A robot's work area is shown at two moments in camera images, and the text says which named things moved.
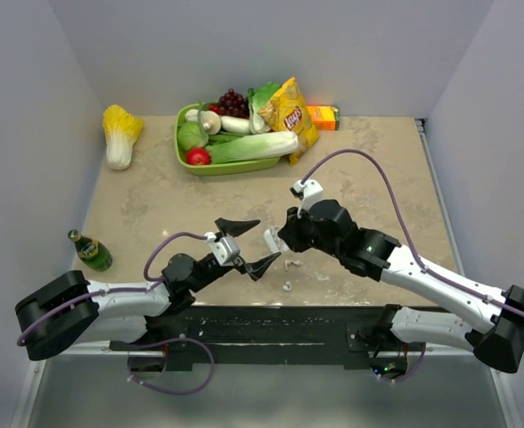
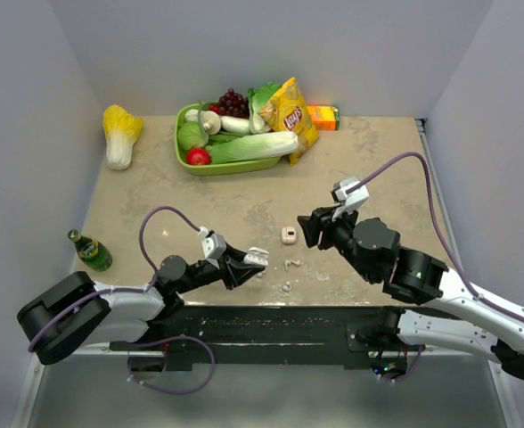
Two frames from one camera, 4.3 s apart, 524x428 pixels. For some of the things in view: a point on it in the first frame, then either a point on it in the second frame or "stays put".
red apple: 198,156 stays put
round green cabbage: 191,135 stays put
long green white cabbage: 252,145 stays put
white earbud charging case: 273,242 to 258,256
